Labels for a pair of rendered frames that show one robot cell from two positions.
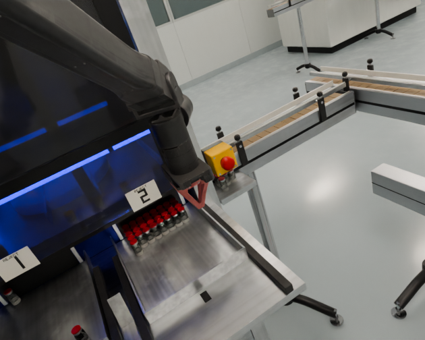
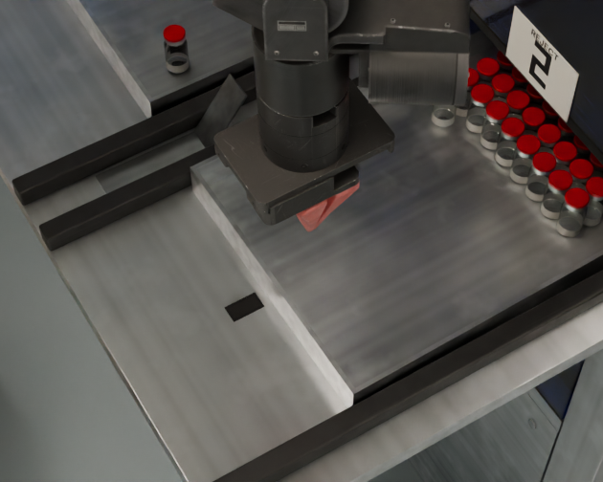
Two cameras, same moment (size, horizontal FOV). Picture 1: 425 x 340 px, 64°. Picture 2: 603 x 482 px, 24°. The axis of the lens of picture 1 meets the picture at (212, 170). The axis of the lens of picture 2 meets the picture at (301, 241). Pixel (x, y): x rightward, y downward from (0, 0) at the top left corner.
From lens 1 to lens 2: 79 cm
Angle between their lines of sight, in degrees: 60
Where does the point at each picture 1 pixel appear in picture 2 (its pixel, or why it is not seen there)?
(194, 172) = (256, 165)
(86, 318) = (243, 44)
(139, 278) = not seen: hidden behind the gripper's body
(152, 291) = not seen: hidden behind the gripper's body
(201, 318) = (182, 300)
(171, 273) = (342, 215)
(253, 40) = not seen: outside the picture
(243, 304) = (197, 395)
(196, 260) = (377, 274)
